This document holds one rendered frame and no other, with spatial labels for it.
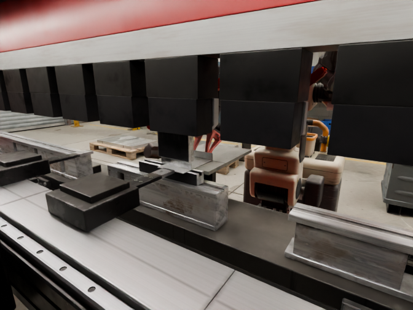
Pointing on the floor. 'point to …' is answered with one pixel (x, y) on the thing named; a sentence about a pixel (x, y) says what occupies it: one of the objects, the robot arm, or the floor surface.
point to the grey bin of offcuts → (397, 187)
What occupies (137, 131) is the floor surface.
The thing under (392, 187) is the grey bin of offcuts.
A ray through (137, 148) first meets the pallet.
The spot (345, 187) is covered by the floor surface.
